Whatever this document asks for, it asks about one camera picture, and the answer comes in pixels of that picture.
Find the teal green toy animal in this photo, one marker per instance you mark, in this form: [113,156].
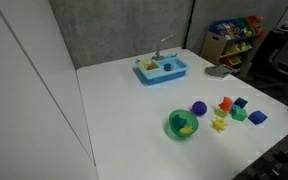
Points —
[179,121]

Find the blue toy sink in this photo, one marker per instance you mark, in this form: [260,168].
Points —
[157,77]

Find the small orange toy food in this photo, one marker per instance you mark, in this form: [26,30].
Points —
[150,67]

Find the small blue toy cup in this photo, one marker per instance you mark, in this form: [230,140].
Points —
[168,67]

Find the grey toy faucet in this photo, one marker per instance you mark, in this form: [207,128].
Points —
[158,53]

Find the translucent green plastic bowl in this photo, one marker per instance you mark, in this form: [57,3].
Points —
[174,131]

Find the yellow toy animal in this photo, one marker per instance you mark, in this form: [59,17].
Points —
[186,130]

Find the orange toy block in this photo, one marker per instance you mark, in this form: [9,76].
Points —
[225,104]

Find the yellow spiky star toy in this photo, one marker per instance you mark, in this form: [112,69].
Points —
[219,124]

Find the toy shelf with colourful bins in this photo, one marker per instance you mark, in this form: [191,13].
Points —
[214,45]

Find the green toy block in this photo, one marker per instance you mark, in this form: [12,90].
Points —
[239,114]

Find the large blue toy block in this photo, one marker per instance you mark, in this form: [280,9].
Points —
[257,117]

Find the yellow-green sink basket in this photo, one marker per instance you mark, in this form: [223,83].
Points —
[144,63]

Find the purple spiky ball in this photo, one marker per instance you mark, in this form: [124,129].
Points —
[199,108]

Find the grey metal mounting plate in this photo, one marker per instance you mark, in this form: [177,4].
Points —
[219,71]

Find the light green flat block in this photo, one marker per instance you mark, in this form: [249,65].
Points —
[220,114]

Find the small dark blue block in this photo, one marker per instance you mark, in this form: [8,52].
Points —
[241,102]

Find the black clamp equipment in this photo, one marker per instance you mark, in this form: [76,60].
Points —
[280,160]

